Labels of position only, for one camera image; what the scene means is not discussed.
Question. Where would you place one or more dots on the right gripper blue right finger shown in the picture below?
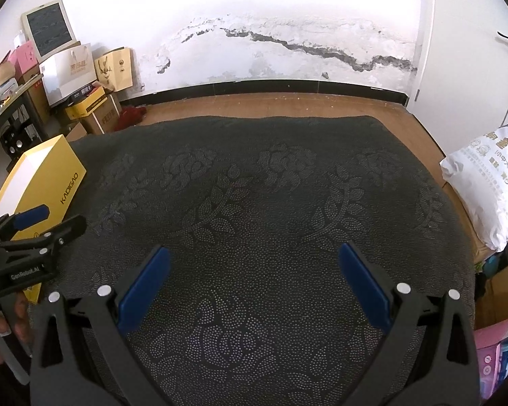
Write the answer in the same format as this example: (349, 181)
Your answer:
(445, 371)

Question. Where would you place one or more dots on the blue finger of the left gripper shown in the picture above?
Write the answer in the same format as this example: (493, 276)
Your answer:
(59, 234)
(31, 217)

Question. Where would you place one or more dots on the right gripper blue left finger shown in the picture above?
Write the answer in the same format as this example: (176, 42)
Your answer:
(81, 356)

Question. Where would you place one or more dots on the left hand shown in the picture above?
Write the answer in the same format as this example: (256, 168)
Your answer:
(21, 327)

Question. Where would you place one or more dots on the yellow open box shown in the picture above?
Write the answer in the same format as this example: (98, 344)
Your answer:
(49, 174)

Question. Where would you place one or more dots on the pink printed box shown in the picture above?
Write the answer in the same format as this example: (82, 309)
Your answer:
(492, 354)

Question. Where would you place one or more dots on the black speaker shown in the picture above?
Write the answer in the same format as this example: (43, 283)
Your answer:
(15, 139)

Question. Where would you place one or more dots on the dark desk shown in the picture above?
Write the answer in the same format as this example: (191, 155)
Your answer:
(22, 98)

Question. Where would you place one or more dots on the yellow flat box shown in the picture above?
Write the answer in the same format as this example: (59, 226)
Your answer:
(86, 106)

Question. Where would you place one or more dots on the brown cardboard box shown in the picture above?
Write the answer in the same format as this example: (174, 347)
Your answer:
(103, 119)

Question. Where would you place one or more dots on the red cloth on floor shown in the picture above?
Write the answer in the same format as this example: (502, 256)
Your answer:
(130, 116)

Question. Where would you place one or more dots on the beige woven bag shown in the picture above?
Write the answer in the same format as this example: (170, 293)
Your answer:
(0, 74)

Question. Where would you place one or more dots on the white gift bag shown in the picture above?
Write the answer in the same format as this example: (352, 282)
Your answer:
(66, 72)

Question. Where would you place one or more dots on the tan gift bag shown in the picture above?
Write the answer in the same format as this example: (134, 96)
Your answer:
(114, 69)

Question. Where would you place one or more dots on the dark patterned floral cloth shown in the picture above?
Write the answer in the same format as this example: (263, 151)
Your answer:
(253, 211)

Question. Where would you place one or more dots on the white printed plastic bag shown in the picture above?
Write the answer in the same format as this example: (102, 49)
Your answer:
(478, 173)

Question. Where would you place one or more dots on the white framed monitor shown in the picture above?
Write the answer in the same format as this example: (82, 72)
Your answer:
(48, 28)

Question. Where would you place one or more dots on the white door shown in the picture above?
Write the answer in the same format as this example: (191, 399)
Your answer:
(462, 87)

